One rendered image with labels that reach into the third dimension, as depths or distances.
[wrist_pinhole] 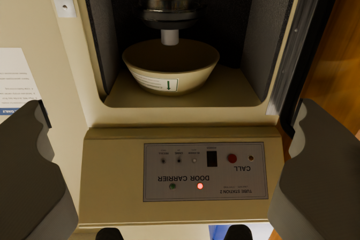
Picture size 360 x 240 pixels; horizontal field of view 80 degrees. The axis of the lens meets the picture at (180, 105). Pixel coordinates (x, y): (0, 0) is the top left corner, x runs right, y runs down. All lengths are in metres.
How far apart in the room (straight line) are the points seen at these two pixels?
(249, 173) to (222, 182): 0.05
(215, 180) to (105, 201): 0.17
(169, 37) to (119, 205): 0.26
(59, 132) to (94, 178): 0.70
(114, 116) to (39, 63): 0.57
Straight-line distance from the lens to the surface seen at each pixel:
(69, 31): 0.32
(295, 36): 0.34
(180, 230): 0.65
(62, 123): 1.02
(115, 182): 0.36
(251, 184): 0.37
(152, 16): 0.30
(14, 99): 1.04
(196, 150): 0.35
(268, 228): 0.43
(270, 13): 0.36
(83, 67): 0.33
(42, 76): 0.92
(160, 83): 0.35
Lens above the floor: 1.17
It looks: 34 degrees up
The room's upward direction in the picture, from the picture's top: 179 degrees counter-clockwise
